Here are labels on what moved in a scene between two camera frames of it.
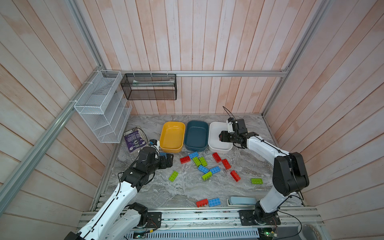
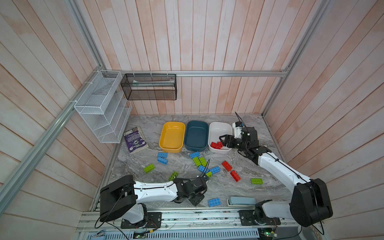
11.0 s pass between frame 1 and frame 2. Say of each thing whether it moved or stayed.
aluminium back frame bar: stayed
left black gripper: moved
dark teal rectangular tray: stayed
